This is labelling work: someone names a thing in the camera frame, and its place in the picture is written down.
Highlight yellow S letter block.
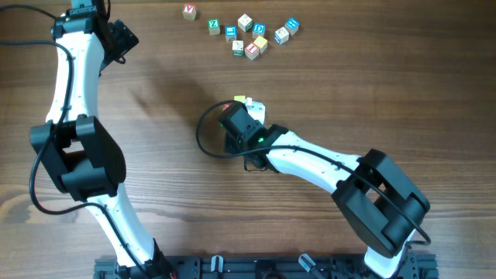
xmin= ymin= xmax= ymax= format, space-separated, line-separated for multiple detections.
xmin=233 ymin=95 xmax=246 ymax=103

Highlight white blue side block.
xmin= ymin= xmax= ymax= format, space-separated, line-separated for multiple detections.
xmin=274 ymin=27 xmax=290 ymax=45

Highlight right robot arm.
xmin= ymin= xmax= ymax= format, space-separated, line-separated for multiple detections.
xmin=219 ymin=101 xmax=430 ymax=278

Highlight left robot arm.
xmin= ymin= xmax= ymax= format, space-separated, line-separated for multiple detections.
xmin=29 ymin=1 xmax=176 ymax=278

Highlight red V letter block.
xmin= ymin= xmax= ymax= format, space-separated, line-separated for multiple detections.
xmin=182 ymin=3 xmax=197 ymax=20

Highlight red I block upper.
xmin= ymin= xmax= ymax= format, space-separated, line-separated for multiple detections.
xmin=244 ymin=42 xmax=260 ymax=60

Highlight white green picture block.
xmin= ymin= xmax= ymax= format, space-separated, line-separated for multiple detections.
xmin=232 ymin=40 xmax=244 ymax=57

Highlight yellow top block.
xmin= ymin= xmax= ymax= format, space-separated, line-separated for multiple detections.
xmin=253 ymin=36 xmax=268 ymax=53

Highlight green Z letter block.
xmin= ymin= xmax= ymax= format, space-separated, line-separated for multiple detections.
xmin=208 ymin=19 xmax=220 ymax=36

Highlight blue picture block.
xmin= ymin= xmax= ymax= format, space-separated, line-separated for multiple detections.
xmin=284 ymin=17 xmax=300 ymax=36
xmin=225 ymin=26 xmax=237 ymax=42

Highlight blue D letter block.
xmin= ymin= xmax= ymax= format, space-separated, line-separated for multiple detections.
xmin=252 ymin=22 xmax=266 ymax=39

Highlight white green top block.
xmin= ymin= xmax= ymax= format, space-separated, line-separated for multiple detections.
xmin=238 ymin=14 xmax=253 ymax=33

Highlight blue picture block right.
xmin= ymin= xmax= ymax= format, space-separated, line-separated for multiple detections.
xmin=284 ymin=17 xmax=300 ymax=36

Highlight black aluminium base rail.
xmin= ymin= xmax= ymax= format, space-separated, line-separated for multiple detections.
xmin=92 ymin=253 xmax=439 ymax=279

